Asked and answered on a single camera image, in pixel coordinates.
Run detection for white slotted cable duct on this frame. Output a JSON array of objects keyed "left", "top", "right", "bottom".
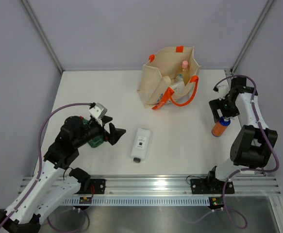
[{"left": 60, "top": 196, "right": 210, "bottom": 206}]

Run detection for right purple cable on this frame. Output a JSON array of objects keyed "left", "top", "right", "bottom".
[{"left": 214, "top": 75, "right": 280, "bottom": 229}]

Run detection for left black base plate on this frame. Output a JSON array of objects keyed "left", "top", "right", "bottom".
[{"left": 87, "top": 179, "right": 106, "bottom": 195}]

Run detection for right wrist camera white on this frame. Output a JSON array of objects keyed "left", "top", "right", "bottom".
[{"left": 213, "top": 84, "right": 230, "bottom": 100}]

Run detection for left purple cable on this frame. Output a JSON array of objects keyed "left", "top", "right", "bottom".
[{"left": 0, "top": 102, "right": 95, "bottom": 233}]

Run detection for white bottle text label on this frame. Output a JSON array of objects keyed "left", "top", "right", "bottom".
[{"left": 170, "top": 80, "right": 185, "bottom": 94}]

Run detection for right corner aluminium post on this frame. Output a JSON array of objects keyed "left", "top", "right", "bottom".
[{"left": 230, "top": 0, "right": 276, "bottom": 74}]

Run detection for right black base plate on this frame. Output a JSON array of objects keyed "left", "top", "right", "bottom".
[{"left": 190, "top": 179, "right": 225, "bottom": 195}]

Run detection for purple cable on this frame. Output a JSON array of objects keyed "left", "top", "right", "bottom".
[
  {"left": 214, "top": 75, "right": 280, "bottom": 229},
  {"left": 0, "top": 102, "right": 95, "bottom": 233}
]

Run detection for left corner aluminium post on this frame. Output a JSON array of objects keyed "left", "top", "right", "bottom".
[{"left": 19, "top": 0, "right": 65, "bottom": 75}]

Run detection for canvas bag orange handles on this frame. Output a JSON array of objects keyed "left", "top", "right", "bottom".
[{"left": 137, "top": 46, "right": 200, "bottom": 110}]

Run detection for white bottle black cap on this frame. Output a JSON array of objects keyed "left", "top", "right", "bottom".
[{"left": 130, "top": 128, "right": 152, "bottom": 163}]

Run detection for cream bottle orange print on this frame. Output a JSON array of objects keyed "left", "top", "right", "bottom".
[{"left": 163, "top": 76, "right": 172, "bottom": 86}]

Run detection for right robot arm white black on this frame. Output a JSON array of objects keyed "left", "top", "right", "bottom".
[{"left": 204, "top": 75, "right": 278, "bottom": 193}]

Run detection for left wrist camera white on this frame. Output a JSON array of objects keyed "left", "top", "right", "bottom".
[{"left": 89, "top": 103, "right": 107, "bottom": 126}]

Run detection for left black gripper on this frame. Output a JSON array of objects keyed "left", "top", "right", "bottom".
[{"left": 74, "top": 116, "right": 126, "bottom": 149}]

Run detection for amber bottle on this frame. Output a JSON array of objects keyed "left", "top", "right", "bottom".
[{"left": 178, "top": 60, "right": 189, "bottom": 80}]

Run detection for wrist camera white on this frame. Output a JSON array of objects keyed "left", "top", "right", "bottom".
[
  {"left": 213, "top": 84, "right": 230, "bottom": 100},
  {"left": 89, "top": 103, "right": 107, "bottom": 126}
]

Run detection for orange spray bottle blue cap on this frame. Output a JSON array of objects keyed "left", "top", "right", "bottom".
[{"left": 212, "top": 117, "right": 231, "bottom": 137}]

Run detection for green dish soap bottle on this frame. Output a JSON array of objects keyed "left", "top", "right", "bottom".
[{"left": 80, "top": 116, "right": 104, "bottom": 148}]

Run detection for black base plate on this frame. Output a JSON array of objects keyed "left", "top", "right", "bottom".
[
  {"left": 190, "top": 179, "right": 225, "bottom": 195},
  {"left": 87, "top": 179, "right": 106, "bottom": 195}
]

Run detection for aluminium rail frame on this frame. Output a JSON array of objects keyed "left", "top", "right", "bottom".
[{"left": 17, "top": 176, "right": 282, "bottom": 197}]

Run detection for corner aluminium post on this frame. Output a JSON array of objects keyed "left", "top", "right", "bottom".
[
  {"left": 230, "top": 0, "right": 276, "bottom": 74},
  {"left": 19, "top": 0, "right": 65, "bottom": 75}
]

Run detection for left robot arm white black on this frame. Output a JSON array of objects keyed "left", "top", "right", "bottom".
[{"left": 0, "top": 116, "right": 126, "bottom": 233}]

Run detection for silver tube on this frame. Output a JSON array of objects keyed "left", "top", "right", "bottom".
[{"left": 176, "top": 74, "right": 183, "bottom": 82}]

